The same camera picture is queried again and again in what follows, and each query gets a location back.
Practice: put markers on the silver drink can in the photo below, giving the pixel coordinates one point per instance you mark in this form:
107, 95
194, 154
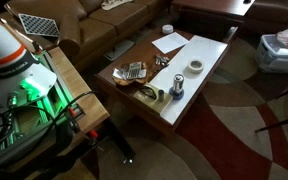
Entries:
178, 82

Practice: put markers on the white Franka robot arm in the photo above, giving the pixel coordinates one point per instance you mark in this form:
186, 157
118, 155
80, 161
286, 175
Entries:
4, 50

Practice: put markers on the small black cylinder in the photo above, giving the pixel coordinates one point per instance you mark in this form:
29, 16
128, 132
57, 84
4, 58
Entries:
161, 95

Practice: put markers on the brown wooden bowl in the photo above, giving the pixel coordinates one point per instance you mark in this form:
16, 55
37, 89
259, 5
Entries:
150, 71

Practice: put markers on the grey calculator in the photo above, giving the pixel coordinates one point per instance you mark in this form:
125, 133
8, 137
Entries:
134, 70

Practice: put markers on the white paper slip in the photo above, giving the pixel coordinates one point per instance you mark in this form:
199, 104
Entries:
118, 74

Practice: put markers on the brown wooden coffee table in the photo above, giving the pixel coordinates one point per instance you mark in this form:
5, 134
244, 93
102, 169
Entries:
137, 53

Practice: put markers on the grey flat pad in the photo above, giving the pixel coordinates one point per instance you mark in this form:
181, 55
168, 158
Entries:
119, 50

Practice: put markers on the white paper sheet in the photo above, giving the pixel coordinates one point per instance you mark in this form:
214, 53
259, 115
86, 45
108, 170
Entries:
169, 42

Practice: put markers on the beige masking tape roll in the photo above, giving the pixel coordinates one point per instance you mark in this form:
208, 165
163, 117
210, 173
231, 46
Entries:
195, 69

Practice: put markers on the light wooden robot table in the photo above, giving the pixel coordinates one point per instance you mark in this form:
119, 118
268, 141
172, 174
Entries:
80, 93

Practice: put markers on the white round bowl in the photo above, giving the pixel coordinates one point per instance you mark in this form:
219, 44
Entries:
167, 29

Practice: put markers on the white rectangular board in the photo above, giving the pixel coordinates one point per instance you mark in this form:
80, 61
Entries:
200, 50

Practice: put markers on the brown leather sofa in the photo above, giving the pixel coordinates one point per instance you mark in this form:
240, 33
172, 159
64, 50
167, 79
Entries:
97, 30

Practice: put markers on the white cloth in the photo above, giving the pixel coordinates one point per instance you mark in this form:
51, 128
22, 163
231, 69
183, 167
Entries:
115, 3

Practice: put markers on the patterned red beige rug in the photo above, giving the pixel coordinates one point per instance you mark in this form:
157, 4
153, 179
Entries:
224, 140

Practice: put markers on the dark lift-top table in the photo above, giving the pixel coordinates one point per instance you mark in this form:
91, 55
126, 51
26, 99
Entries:
214, 6

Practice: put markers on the checkerboard calibration board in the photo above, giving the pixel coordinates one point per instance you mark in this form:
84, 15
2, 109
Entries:
39, 25

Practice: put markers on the white plastic storage bin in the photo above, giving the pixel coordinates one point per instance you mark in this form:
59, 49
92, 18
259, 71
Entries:
270, 58

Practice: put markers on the small black object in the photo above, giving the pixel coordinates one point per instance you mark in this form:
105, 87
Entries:
247, 1

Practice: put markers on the dark brown armchair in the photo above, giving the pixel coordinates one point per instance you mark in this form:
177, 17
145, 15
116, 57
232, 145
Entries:
274, 11

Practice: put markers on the black table leg frame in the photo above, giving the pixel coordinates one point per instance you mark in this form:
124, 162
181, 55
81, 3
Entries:
119, 141

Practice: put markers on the aluminium rail frame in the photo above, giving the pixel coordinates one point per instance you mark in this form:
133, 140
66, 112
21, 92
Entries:
55, 96

